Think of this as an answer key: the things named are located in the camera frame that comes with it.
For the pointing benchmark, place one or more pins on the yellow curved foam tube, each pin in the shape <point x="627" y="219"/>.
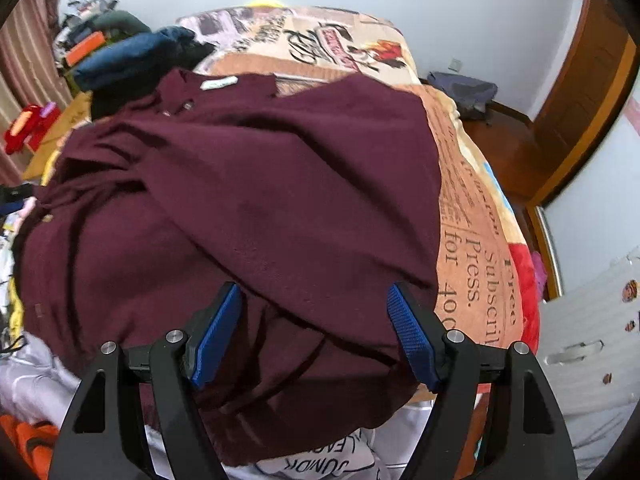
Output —
<point x="267" y="3"/>

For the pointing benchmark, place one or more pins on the clutter pile of papers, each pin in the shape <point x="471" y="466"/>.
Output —
<point x="74" y="13"/>

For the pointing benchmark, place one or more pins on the printed newspaper bedspread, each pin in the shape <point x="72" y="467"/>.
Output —
<point x="450" y="159"/>

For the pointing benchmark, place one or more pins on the grey backpack on floor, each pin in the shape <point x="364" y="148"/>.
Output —
<point x="470" y="94"/>

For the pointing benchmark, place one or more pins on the grey green pillow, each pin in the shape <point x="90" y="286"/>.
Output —
<point x="119" y="20"/>

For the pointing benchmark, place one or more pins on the maroon button shirt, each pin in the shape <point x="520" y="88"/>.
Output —
<point x="105" y="253"/>

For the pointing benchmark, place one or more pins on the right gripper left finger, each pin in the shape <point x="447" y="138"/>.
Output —
<point x="103" y="434"/>

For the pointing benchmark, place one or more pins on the folded blue jeans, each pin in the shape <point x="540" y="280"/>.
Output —
<point x="147" y="52"/>

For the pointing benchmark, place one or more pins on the red plush flower toy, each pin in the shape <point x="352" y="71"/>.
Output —
<point x="29" y="128"/>

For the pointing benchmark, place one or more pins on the striped red gold curtain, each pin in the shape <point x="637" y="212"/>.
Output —
<point x="28" y="72"/>

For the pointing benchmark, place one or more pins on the wooden wardrobe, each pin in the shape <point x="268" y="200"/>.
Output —
<point x="593" y="81"/>

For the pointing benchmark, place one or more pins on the orange box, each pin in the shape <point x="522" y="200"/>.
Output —
<point x="85" y="47"/>

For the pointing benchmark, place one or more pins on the folded black garment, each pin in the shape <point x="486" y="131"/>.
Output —
<point x="113" y="88"/>

